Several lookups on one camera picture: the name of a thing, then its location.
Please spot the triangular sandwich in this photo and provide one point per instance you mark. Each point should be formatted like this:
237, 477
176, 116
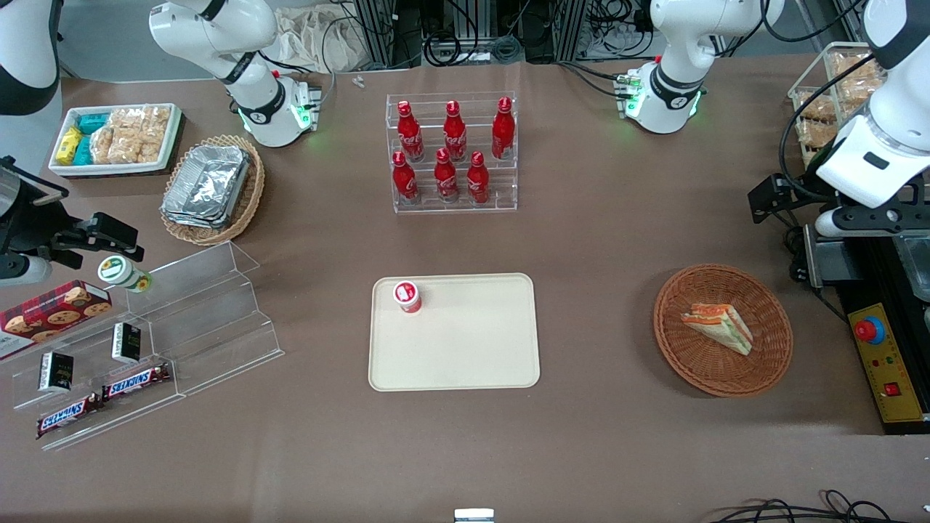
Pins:
719, 327

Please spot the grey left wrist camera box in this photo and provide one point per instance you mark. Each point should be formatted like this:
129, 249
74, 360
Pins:
864, 221

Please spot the red tartan cookie box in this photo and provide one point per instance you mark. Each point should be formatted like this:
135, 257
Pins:
51, 312

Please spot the foil tray in machine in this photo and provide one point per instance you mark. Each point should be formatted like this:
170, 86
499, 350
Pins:
917, 265

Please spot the red cola bottle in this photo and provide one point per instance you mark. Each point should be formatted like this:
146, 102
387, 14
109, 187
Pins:
477, 180
503, 131
445, 178
404, 180
455, 134
410, 134

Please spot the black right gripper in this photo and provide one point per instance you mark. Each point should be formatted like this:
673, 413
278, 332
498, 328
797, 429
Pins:
23, 218

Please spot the stack of foil trays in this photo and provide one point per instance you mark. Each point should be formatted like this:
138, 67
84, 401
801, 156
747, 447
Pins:
207, 185

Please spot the white box at table edge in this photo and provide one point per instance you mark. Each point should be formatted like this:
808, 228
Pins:
474, 516

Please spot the white rectangular snack tray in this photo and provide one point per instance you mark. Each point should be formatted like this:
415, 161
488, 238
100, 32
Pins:
116, 168

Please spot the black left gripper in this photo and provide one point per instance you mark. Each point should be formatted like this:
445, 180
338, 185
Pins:
805, 186

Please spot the clear acrylic stepped shelf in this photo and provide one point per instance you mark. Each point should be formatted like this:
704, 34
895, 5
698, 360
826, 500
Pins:
218, 319

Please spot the teal snack pack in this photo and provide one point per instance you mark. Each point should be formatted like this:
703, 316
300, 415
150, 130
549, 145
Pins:
93, 122
83, 149

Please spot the clear rice cracker bag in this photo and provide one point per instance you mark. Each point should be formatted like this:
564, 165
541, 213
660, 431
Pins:
127, 118
134, 147
103, 145
156, 122

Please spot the beige plastic tray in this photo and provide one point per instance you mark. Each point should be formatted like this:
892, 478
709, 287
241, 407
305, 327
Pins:
465, 341

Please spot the red lidded small cup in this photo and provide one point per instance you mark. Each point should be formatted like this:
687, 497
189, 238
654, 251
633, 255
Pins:
407, 294

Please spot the snickers chocolate bar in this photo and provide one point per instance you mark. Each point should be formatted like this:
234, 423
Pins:
136, 381
69, 415

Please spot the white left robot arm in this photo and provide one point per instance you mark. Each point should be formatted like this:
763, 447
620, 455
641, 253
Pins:
683, 80

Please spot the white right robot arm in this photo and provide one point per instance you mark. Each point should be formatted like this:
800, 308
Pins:
218, 29

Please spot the beige cloth bag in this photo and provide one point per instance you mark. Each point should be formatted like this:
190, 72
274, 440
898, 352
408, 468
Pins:
312, 40

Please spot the yellow emergency stop box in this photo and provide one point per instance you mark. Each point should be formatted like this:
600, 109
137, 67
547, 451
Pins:
861, 283

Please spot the oval tan wicker basket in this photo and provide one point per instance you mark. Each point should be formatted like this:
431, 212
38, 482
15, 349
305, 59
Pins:
247, 196

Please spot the yellow snack pack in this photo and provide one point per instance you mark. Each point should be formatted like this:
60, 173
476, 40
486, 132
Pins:
69, 145

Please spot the red emergency stop button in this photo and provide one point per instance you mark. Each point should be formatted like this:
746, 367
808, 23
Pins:
870, 330

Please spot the red rocker power switch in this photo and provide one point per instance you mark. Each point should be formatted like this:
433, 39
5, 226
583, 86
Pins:
892, 389

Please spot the small black box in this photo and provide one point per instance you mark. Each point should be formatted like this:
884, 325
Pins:
126, 343
56, 372

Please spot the round brown wicker basket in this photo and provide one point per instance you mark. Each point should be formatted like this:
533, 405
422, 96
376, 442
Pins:
697, 363

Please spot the grey metal machine lever plate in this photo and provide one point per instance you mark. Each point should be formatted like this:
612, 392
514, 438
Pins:
821, 261

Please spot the green lidded small cup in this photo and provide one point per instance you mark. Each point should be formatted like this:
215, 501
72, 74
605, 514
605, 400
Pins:
116, 270

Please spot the clear acrylic bottle rack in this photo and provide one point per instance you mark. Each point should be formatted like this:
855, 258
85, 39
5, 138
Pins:
501, 196

